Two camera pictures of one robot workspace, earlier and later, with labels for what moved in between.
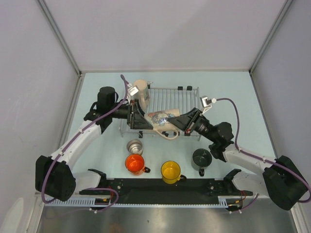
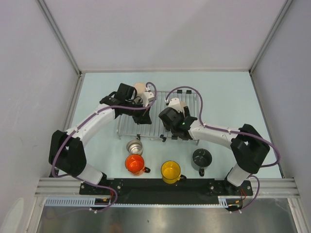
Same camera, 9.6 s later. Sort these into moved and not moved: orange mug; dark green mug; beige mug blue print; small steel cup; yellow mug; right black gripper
Moved: beige mug blue print; right black gripper
Not moved: small steel cup; dark green mug; yellow mug; orange mug
